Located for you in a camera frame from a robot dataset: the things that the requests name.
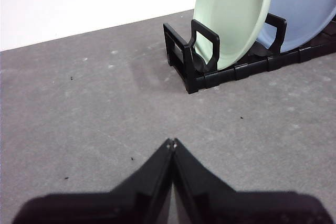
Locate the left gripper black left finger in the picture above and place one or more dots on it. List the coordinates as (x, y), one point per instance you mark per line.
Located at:
(118, 208)

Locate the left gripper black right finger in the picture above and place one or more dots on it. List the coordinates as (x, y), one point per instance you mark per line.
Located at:
(223, 205)

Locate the green round plate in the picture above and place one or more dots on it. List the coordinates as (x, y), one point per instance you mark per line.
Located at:
(231, 16)

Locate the blue round plate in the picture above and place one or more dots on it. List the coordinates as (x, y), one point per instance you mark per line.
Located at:
(302, 6)

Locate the black plate rack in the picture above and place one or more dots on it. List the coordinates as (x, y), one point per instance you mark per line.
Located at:
(223, 75)

